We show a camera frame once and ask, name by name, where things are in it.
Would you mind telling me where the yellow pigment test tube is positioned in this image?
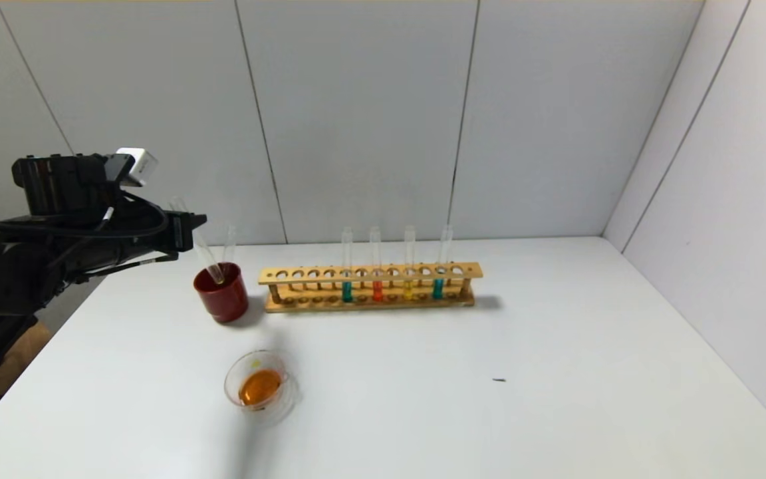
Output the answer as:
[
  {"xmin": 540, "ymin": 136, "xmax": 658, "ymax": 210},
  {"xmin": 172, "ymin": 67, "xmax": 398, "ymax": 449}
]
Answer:
[
  {"xmin": 169, "ymin": 196, "xmax": 226, "ymax": 285},
  {"xmin": 403, "ymin": 226, "xmax": 416, "ymax": 301}
]

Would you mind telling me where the teal pigment test tube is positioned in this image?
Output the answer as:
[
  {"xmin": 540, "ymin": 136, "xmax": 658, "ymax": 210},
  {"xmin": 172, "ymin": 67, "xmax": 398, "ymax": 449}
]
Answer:
[
  {"xmin": 432, "ymin": 225, "xmax": 453, "ymax": 300},
  {"xmin": 341, "ymin": 227, "xmax": 354, "ymax": 303}
]

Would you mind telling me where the clear glass beaker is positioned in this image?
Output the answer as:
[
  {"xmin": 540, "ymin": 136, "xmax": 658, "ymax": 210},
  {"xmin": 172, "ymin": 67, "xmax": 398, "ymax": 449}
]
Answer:
[{"xmin": 225, "ymin": 350, "xmax": 301, "ymax": 426}]

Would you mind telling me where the black camera cable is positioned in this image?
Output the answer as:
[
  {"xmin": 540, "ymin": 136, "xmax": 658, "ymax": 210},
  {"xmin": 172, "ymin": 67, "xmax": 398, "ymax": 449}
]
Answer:
[{"xmin": 0, "ymin": 192, "xmax": 172, "ymax": 241}]

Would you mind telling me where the dark red cup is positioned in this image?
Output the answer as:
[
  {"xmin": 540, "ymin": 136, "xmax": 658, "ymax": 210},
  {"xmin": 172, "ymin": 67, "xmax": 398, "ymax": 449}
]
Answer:
[{"xmin": 193, "ymin": 261, "xmax": 249, "ymax": 324}]

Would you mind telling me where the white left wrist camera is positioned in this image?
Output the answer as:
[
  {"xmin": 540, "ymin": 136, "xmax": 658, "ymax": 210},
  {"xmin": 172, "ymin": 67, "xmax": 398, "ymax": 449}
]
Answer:
[{"xmin": 116, "ymin": 148, "xmax": 159, "ymax": 188}]

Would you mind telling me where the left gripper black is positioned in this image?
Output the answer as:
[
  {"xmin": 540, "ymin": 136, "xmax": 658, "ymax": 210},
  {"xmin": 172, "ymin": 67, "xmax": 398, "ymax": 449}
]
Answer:
[{"xmin": 112, "ymin": 209, "xmax": 207, "ymax": 261}]

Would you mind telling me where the wooden test tube rack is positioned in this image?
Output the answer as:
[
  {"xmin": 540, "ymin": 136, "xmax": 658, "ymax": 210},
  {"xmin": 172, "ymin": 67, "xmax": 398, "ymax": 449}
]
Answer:
[{"xmin": 259, "ymin": 262, "xmax": 483, "ymax": 313}]

